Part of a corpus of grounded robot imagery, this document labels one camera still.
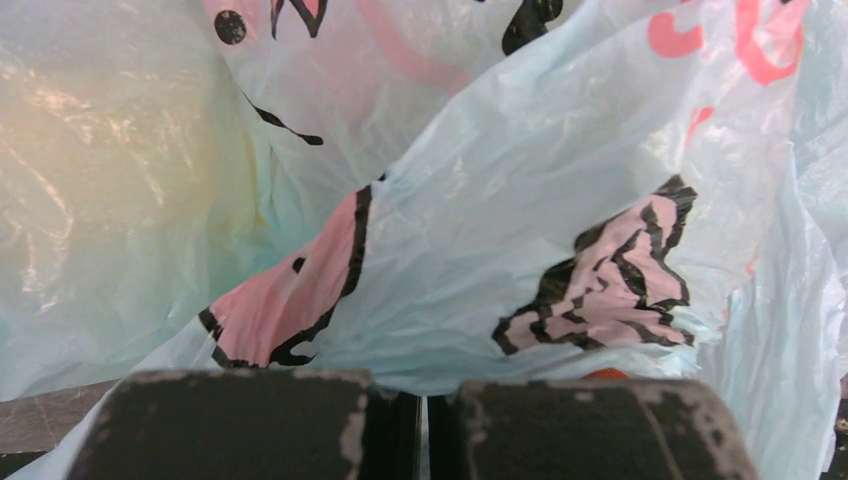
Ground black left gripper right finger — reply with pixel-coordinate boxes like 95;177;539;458
428;379;759;480

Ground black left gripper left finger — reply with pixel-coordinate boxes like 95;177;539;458
68;369;420;479

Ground light blue plastic bag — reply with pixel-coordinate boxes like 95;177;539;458
1;1;847;479

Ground orange round toy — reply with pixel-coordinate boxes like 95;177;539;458
583;368;630;381

